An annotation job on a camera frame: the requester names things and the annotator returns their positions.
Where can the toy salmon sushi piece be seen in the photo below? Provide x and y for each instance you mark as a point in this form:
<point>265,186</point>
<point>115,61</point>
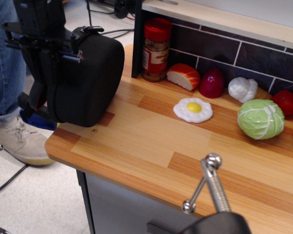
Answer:
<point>184,76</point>

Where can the black zipper case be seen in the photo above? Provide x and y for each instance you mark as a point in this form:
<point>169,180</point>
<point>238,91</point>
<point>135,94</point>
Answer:
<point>83,91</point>

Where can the toy red onion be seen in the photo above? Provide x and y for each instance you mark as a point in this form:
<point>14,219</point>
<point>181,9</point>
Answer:
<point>212,84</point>

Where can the beige sneaker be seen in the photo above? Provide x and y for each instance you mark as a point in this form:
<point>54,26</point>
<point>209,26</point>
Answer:
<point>24,142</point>

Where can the toy white garlic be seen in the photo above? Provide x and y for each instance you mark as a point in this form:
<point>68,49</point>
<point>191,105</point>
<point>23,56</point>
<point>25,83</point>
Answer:
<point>242,89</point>

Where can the black device on floor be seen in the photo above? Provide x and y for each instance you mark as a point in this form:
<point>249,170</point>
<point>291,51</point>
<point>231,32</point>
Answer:
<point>124,7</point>

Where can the grey cabinet under table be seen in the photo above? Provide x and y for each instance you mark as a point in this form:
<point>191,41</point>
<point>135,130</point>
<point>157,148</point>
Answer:
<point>112,209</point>

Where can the metal clamp screw handle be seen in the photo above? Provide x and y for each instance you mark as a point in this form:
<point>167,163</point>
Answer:
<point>209,165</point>

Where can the black clamp body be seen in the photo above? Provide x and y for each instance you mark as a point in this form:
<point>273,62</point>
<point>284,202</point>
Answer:
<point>219,223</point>

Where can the blue clamp holding case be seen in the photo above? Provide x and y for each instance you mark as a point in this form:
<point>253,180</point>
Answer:
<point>37,118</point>

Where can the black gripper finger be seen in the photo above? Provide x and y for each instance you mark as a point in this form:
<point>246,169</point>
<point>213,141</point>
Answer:
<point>70,56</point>

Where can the red-lidded spice jar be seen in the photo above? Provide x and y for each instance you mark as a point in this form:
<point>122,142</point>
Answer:
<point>157,32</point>

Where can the toy fried egg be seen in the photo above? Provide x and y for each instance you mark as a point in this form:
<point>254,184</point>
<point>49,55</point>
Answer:
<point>193,110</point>

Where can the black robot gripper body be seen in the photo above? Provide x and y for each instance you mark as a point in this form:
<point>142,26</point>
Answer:
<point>40,33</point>

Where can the toy green cabbage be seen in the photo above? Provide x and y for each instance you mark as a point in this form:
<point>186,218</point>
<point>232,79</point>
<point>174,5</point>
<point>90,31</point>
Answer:
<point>261,119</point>

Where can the blue jeans leg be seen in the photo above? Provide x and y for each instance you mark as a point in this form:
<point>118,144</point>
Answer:
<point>12,68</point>

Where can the wooden shelf with tile back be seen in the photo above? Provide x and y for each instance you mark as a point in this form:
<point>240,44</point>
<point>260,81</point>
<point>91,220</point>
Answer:
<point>203,48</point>

